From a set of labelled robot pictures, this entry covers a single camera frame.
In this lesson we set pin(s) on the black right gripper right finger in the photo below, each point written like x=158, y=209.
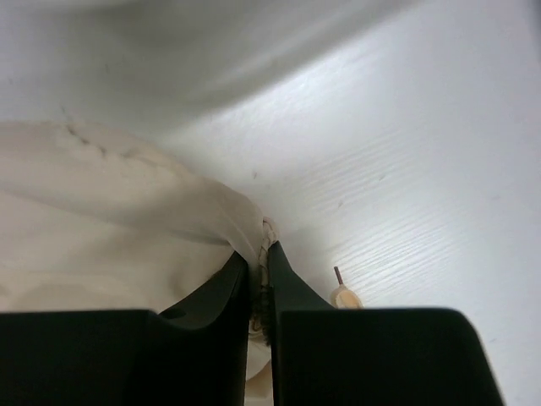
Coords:
x=405, y=356

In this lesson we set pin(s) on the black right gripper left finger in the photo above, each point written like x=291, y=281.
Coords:
x=193, y=353

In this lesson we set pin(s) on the beige drawstring trousers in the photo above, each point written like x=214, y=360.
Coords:
x=96, y=220

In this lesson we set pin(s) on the white plastic laundry basket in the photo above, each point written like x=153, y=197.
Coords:
x=153, y=66

